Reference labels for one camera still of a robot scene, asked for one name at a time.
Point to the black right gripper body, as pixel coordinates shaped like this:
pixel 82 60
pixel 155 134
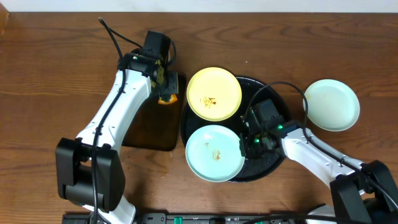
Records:
pixel 255 144

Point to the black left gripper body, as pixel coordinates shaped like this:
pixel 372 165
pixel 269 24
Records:
pixel 170 84

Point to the green and yellow sponge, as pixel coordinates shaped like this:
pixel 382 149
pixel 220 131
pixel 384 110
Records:
pixel 167 99

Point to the light blue plate front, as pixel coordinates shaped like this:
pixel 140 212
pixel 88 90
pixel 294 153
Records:
pixel 213 153

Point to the light blue plate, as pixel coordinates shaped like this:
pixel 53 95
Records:
pixel 213 153
pixel 331 105

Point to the yellow plate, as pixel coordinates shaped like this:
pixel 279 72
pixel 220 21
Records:
pixel 214 94

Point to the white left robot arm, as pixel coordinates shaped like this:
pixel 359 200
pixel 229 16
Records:
pixel 89 170

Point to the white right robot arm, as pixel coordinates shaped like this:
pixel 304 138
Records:
pixel 361 192

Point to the black round tray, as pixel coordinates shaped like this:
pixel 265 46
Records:
pixel 253 168

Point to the black rectangular water tray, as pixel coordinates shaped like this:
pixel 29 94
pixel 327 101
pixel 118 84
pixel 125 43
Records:
pixel 156 126

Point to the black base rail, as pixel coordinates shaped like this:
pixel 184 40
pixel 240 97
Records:
pixel 162 218

